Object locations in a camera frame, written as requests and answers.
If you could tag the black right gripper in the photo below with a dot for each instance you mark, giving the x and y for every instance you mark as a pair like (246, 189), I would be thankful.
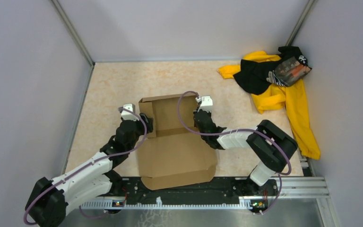
(208, 113)

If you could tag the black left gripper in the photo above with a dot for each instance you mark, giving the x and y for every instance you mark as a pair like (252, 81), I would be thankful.
(149, 123)

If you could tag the brown cardboard box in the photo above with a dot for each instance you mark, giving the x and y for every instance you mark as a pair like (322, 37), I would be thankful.
(171, 156)

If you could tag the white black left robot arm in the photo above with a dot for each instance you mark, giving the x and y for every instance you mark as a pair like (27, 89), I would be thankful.
(75, 185)

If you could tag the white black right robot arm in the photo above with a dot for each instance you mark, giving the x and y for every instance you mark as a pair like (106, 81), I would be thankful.
(272, 145)

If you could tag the black cloth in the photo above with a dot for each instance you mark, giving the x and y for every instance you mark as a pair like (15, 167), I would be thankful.
(252, 75)

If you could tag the patterned grey pouch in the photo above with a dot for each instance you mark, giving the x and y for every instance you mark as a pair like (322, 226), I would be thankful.
(289, 71)

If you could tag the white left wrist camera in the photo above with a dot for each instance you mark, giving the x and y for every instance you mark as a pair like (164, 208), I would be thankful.
(127, 112)

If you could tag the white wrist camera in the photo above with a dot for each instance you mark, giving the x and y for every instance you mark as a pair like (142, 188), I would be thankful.
(205, 103)
(127, 112)

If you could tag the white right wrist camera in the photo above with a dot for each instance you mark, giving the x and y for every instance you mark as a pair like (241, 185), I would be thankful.
(205, 103)

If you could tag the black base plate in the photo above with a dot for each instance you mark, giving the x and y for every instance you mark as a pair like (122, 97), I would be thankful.
(220, 190)

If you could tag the aluminium frame rail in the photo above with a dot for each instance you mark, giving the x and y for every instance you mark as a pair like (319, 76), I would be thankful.
(289, 188)

